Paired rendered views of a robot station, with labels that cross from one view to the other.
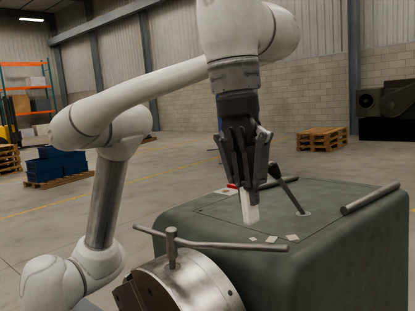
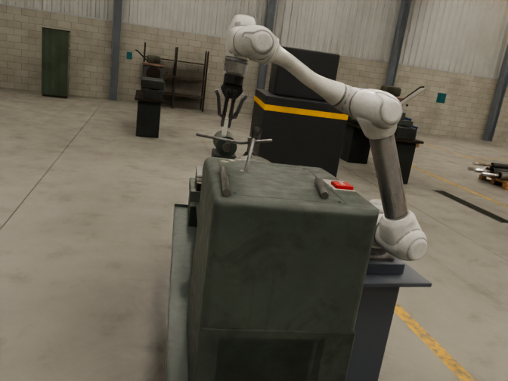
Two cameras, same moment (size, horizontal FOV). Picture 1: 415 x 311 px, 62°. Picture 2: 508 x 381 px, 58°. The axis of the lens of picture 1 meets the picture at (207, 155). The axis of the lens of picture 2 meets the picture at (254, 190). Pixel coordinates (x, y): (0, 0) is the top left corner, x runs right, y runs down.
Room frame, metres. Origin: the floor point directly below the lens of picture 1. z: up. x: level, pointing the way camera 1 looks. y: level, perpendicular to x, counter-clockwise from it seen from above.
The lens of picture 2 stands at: (1.62, -1.53, 1.60)
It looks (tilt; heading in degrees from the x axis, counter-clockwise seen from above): 15 degrees down; 120
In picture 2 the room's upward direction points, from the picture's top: 8 degrees clockwise
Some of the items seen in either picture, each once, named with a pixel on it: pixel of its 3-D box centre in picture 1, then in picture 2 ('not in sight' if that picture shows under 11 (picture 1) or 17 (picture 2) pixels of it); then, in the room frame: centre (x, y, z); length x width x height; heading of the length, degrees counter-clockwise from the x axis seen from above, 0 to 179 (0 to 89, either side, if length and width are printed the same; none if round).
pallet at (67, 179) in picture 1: (57, 163); not in sight; (7.38, 3.23, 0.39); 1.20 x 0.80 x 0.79; 143
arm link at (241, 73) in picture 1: (234, 78); (236, 66); (0.62, -0.06, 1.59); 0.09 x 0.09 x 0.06
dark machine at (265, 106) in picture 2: not in sight; (295, 113); (-1.66, 5.16, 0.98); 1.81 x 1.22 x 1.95; 126
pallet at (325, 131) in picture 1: (322, 138); not in sight; (8.53, -2.89, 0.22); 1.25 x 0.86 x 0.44; 138
